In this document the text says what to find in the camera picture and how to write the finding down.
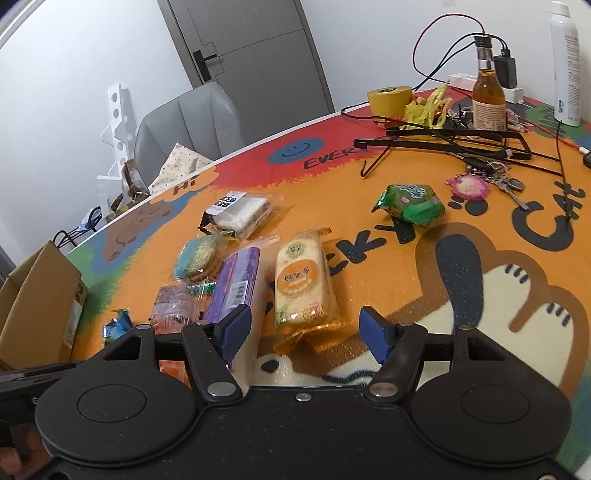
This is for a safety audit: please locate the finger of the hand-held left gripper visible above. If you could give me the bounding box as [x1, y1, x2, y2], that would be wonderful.
[0, 362, 79, 386]

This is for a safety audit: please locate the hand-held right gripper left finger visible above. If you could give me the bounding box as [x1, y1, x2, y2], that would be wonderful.
[95, 305, 253, 402]

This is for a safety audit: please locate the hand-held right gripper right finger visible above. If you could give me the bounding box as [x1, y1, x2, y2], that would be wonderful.
[359, 305, 509, 401]

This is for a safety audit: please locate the long purple snack packet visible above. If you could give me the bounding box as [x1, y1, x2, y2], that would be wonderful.
[203, 246, 262, 324]

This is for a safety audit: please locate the mauve bread clear packet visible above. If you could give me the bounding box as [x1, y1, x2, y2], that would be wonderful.
[150, 284, 211, 334]

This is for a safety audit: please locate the brown cardboard box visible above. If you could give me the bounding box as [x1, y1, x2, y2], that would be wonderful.
[0, 240, 88, 370]

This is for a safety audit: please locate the orange rice cracker packet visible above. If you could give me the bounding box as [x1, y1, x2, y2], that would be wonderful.
[272, 228, 345, 354]

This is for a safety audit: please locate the dark green snack packet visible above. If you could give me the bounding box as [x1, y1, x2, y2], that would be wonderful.
[372, 184, 446, 227]

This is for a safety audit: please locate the person's left hand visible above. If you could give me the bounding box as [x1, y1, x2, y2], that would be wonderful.
[0, 434, 44, 480]

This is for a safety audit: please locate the teal green biscuit packet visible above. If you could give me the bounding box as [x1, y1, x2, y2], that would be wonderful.
[173, 231, 232, 280]

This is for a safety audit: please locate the small blue candy packet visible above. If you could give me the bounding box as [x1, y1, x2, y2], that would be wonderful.
[102, 308, 134, 344]

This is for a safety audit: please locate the white sandwich packet black label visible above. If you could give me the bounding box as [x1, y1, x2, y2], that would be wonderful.
[198, 190, 273, 240]

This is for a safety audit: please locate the colourful cat print table mat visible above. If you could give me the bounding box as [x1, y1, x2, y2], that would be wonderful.
[65, 85, 591, 391]

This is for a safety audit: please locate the black metal rack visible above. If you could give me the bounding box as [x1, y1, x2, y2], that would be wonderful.
[53, 208, 102, 252]

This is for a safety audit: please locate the dotted cream cushion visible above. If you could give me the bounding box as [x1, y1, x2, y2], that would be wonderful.
[148, 143, 215, 195]

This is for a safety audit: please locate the torn cardboard clutter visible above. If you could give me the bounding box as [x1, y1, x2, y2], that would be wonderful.
[121, 159, 151, 201]

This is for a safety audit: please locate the bunch of metal keys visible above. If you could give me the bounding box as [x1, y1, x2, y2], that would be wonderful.
[464, 159, 529, 210]

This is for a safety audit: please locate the grey chair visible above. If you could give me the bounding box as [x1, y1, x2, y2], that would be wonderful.
[134, 82, 247, 185]

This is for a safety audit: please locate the yellow plastic bag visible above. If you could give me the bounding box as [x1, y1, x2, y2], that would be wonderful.
[404, 85, 451, 129]

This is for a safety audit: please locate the yellow tape roll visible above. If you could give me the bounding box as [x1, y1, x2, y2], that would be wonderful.
[367, 84, 413, 114]

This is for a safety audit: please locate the white perforated rack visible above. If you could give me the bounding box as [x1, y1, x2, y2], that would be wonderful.
[97, 84, 141, 183]

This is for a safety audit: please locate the brown glass bottle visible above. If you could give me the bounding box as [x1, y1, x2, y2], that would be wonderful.
[472, 36, 508, 131]

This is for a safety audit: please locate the white power strip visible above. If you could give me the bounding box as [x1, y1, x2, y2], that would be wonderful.
[449, 73, 523, 103]

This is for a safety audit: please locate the grey door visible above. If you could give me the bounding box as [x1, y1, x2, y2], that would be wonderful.
[157, 0, 335, 116]

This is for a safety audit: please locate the black power adapter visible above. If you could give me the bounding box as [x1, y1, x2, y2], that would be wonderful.
[493, 44, 518, 89]

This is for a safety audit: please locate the white spray bottle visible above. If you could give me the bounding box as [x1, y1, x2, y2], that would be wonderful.
[549, 0, 581, 127]

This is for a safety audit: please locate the pink keychain charm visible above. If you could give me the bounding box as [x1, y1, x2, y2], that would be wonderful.
[445, 174, 490, 200]

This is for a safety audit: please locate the black wire stand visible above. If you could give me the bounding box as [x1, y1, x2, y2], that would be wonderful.
[353, 117, 561, 178]

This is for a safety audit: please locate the black cable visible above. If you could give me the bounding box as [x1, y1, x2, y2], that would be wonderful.
[554, 117, 571, 232]
[341, 34, 502, 123]

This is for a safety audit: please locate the red cable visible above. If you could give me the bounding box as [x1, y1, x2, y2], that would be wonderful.
[411, 13, 488, 75]

